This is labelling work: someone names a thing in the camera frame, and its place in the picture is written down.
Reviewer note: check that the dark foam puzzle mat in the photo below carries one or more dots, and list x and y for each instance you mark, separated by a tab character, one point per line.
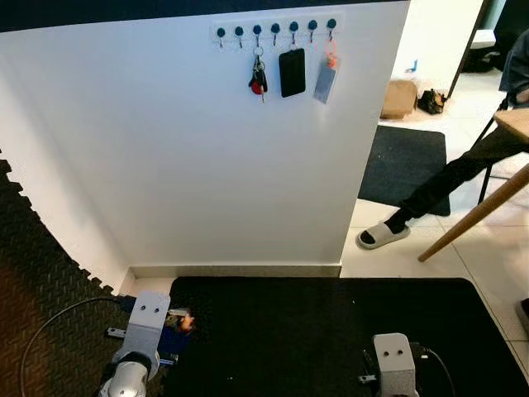
41	273

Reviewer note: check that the wooden table top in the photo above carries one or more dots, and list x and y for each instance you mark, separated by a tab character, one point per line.
514	122

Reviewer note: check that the white wall hook rack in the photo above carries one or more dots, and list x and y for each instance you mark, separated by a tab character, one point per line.
277	21

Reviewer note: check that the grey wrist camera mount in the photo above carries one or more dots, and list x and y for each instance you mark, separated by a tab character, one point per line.
395	364
147	327

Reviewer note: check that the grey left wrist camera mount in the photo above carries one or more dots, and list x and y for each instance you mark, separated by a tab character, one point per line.
147	327

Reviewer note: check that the white slipper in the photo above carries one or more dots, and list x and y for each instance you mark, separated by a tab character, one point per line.
382	236

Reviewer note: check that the black rubber floor mat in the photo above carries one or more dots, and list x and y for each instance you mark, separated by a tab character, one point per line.
314	331

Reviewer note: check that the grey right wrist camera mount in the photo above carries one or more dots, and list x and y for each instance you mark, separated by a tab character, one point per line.
395	364

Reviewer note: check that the blue knob metal hook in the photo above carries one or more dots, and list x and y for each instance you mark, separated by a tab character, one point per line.
293	26
239	31
312	25
331	23
257	29
221	32
275	27

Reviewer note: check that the brown cardboard box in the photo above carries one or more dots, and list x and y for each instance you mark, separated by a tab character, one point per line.
399	99

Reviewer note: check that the dark grey doormat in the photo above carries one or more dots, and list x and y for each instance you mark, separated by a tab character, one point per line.
401	161

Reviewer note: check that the person leg in black trousers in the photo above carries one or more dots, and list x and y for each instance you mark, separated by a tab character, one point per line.
463	169

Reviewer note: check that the clear badge holder orange clip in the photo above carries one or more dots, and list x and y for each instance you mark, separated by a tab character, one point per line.
325	83

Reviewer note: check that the small black bag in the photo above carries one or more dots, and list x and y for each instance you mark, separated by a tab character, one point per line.
431	102

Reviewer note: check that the key bunch with red fob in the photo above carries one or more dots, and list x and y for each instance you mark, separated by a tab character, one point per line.
258	83

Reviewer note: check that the wooden table leg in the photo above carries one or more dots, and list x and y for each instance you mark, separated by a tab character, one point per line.
475	215

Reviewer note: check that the black card holder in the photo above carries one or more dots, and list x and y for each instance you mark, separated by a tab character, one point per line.
292	74

